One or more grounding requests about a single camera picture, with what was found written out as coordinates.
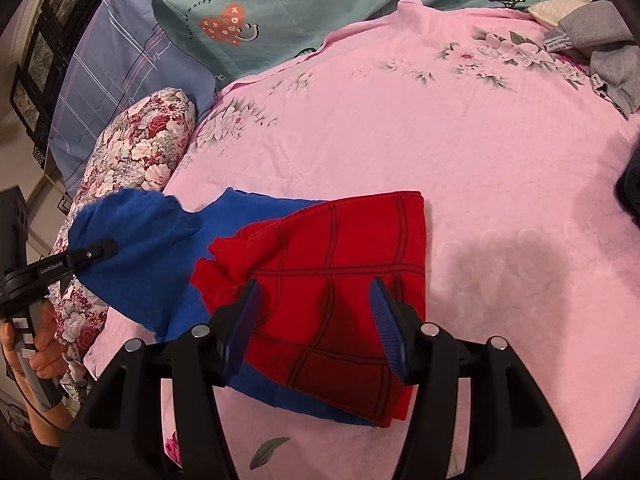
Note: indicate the blue and red pants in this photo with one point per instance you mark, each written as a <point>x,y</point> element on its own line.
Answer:
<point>325,260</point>

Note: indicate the teal printed quilt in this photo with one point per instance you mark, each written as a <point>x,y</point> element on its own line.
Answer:
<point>310,10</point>

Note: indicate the dark cloth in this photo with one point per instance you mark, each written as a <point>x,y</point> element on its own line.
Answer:
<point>631,185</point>

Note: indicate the grey garment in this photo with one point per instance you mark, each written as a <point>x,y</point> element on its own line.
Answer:
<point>600,35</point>

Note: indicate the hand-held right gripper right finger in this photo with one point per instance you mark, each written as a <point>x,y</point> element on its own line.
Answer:
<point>389,332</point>

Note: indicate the person's left forearm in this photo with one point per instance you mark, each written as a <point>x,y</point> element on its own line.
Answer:
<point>45,425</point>

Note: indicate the floral rose pillow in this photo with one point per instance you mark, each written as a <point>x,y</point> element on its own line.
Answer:
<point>145,145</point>

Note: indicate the pink floral bedsheet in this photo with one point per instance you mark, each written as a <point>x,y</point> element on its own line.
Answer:
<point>450,160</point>

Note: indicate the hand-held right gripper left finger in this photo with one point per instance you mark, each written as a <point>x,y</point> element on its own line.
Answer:
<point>242,322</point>

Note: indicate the blue plaid pillow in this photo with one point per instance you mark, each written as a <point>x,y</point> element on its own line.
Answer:
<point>115,70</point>

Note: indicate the person's left hand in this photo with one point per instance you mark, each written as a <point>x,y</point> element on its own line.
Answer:
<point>50,355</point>

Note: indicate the black framed picture panel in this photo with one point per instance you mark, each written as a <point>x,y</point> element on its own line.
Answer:
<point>50,45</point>

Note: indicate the cream quilted cushion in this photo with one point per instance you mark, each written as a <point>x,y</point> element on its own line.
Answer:
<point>550,12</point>

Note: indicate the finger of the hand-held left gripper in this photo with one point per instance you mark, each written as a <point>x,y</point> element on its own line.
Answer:
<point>92,252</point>

